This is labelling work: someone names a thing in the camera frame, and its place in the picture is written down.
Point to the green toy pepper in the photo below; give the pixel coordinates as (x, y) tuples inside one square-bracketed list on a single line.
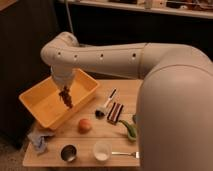
[(131, 130)]

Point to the brown striped chocolate bar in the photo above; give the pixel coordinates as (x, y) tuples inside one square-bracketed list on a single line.
[(114, 113)]

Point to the dark purple grape bunch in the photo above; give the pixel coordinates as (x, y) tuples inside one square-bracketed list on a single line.
[(65, 96)]

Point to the small metal cup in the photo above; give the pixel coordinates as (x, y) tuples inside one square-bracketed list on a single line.
[(69, 153)]

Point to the orange peach fruit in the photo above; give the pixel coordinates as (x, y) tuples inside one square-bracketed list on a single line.
[(84, 126)]

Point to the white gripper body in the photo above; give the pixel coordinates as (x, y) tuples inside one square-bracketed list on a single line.
[(63, 82)]

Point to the crumpled blue cloth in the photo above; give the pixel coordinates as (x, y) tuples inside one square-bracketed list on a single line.
[(37, 138)]

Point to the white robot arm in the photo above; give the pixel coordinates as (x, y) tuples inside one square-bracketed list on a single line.
[(174, 106)]

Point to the yellow plastic tray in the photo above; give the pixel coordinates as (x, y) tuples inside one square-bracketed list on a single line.
[(45, 105)]

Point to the white plastic cup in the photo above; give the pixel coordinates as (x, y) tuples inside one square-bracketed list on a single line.
[(102, 151)]

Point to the silver metal fork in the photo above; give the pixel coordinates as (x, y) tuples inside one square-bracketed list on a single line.
[(133, 154)]

